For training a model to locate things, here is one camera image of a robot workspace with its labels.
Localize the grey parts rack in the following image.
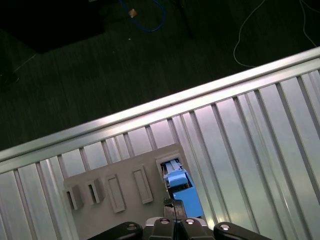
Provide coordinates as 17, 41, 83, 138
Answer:
62, 142, 193, 240

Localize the hard disk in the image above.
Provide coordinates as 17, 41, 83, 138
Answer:
159, 161, 204, 218

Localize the blue floor cable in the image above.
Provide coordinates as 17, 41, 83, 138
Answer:
118, 0, 167, 33

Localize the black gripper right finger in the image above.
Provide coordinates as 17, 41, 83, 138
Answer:
176, 199, 273, 240

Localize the white floor cable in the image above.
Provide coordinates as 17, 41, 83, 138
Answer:
233, 0, 320, 68

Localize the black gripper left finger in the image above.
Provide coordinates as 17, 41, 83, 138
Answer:
94, 198, 177, 240

